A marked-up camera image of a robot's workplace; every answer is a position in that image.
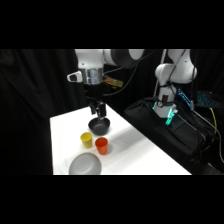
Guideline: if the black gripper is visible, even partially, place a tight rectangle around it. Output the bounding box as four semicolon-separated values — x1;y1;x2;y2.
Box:
82;83;107;122

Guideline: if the dark grey bowl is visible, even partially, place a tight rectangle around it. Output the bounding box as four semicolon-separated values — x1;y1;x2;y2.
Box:
87;117;111;136

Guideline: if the light grey bowl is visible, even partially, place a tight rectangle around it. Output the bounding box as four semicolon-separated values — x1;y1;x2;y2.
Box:
68;152;103;176

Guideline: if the yellow plastic cup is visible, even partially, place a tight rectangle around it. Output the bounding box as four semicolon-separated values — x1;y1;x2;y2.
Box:
80;131;94;149

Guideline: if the orange plastic cup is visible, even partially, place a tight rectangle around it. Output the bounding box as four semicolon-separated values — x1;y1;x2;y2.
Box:
94;137;109;156

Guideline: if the black curtain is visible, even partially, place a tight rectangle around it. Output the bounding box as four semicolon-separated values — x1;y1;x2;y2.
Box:
0;49;224;176

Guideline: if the green status light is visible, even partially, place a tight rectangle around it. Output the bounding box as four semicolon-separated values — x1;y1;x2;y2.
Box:
152;102;178;126

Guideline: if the black robot stand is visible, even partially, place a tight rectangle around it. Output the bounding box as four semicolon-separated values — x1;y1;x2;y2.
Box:
123;97;224;174

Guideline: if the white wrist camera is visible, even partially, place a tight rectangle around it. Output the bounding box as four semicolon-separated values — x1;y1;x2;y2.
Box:
66;70;83;84

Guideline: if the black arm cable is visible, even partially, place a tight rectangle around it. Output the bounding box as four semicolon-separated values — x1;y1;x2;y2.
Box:
103;49;158;98

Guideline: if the yellow cable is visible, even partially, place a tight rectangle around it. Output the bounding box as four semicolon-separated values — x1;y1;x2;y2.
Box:
193;107;218;153

